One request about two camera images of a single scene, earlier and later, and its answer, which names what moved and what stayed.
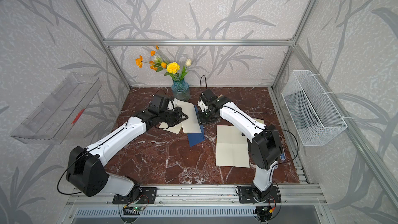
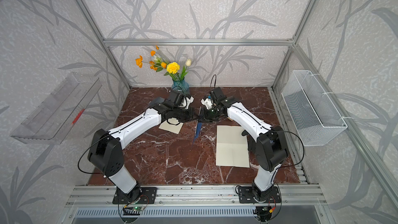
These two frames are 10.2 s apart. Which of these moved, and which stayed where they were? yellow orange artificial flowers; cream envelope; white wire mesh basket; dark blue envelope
Moved: dark blue envelope
Stayed: white wire mesh basket; yellow orange artificial flowers; cream envelope
